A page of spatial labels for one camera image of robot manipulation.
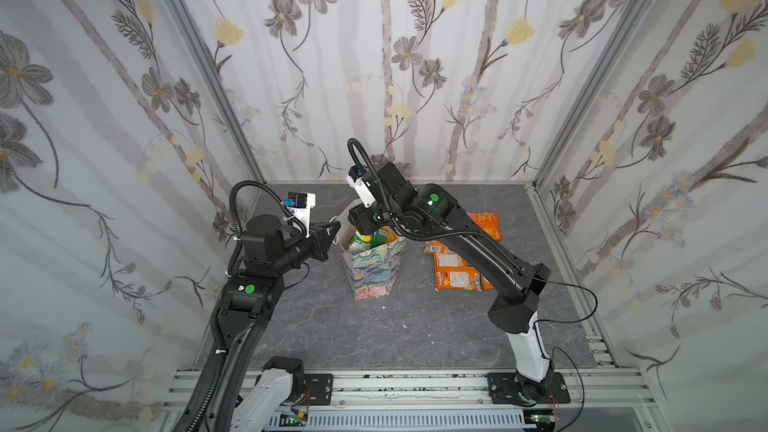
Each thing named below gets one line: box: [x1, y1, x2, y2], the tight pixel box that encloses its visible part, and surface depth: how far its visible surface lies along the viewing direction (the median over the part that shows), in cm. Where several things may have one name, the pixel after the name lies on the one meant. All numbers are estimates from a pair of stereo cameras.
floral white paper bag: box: [338, 214, 406, 300], surface depth 78 cm
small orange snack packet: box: [467, 212, 502, 241], surface depth 109 cm
